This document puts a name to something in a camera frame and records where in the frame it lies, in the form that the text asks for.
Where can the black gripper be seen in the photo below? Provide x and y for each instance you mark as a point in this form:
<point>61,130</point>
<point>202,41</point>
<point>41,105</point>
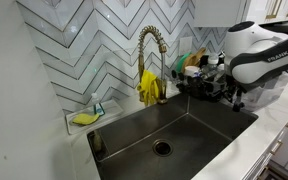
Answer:
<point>213,88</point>

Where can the yellow sponge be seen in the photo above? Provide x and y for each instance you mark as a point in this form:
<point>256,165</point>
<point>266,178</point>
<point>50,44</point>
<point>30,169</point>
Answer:
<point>85,119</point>

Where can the white upper cabinets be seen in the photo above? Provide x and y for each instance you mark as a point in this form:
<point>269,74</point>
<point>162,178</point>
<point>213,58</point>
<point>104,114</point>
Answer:
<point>226,13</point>

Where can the black dispenser tap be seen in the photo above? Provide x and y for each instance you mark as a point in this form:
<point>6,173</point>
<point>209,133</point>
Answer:
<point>237,101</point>

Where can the sink drain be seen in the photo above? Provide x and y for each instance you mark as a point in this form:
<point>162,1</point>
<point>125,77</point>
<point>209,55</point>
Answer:
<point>162,148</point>

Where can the yellow rubber gloves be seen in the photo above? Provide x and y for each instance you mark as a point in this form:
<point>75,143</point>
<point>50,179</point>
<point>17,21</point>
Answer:
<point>148,87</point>

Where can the green plate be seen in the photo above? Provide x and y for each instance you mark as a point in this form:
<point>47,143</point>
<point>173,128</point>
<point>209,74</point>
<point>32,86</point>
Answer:
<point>181,61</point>

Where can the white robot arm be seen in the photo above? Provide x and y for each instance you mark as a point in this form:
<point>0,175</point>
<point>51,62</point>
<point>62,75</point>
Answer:
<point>254,55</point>

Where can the white wall outlet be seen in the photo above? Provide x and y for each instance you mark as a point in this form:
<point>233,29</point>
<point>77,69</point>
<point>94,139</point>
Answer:
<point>185,45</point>

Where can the clear soap bottle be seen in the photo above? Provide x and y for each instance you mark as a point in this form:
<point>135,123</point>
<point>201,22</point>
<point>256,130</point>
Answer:
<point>97,107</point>

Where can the stainless steel sink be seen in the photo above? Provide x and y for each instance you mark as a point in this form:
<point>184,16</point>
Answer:
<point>197,130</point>

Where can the wooden utensils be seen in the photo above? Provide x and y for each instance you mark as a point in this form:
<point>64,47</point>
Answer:
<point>194,59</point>

